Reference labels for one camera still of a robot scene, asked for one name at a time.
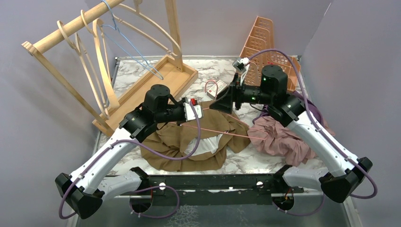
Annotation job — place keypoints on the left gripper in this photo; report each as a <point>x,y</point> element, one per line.
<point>181,103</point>

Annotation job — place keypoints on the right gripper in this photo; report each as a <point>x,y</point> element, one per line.
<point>224,103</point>

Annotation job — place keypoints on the pink wire hanger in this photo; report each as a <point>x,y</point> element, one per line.
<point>222,132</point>

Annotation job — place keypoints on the brown skirt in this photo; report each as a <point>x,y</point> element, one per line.
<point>175,142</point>

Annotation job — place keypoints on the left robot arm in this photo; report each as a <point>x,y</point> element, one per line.
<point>85,189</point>

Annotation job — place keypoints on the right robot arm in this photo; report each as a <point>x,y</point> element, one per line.
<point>344,171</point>

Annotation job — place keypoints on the pink skirt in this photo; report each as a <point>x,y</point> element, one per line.
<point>268,136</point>

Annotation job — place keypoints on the wooden hanger right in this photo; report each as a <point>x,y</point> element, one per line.
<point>172,35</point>

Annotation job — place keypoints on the wooden hanger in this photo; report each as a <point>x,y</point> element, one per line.
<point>101,54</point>
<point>172,35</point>
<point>88,67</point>

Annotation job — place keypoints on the wooden hanger leftmost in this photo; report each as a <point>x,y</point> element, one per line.
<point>88,67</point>

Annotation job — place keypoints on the small white red box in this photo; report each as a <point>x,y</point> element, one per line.
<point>213,88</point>

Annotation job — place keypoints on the wooden clothes rack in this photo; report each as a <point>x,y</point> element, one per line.
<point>129,84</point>

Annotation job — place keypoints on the peach plastic file organizer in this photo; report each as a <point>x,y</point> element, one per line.
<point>261,37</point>

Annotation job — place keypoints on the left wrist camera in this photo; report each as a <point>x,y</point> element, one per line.
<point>192,109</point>

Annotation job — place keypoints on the blue wire hanger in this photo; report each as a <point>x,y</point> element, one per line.
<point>144,62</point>

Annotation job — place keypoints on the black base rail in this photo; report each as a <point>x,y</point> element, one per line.
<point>204,190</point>

